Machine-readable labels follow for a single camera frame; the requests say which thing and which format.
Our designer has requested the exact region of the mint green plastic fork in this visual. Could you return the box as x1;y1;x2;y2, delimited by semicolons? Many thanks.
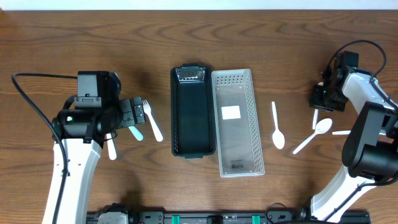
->
129;126;144;141

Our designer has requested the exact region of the white spoon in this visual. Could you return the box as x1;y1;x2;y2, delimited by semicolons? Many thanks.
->
312;82;323;130
271;101;285;149

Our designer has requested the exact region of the white spoon diagonal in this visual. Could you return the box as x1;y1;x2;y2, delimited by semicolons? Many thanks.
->
292;118;333;154

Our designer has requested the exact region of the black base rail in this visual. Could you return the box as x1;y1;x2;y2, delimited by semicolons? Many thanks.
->
85;203;371;224

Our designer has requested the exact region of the black plastic basket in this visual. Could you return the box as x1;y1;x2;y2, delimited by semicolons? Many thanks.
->
170;63;216;159

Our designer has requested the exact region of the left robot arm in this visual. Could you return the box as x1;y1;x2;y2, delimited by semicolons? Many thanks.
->
43;71;146;223

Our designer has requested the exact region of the white spoon horizontal far right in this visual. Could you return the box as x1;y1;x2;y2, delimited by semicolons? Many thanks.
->
331;129;386;136

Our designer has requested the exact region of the clear plastic basket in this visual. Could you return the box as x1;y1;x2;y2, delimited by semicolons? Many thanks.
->
211;68;265;178

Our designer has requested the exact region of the white plastic fork right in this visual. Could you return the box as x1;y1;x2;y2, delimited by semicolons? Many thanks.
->
142;100;164;142

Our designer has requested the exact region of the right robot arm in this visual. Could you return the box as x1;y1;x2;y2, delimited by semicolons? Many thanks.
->
302;51;397;223

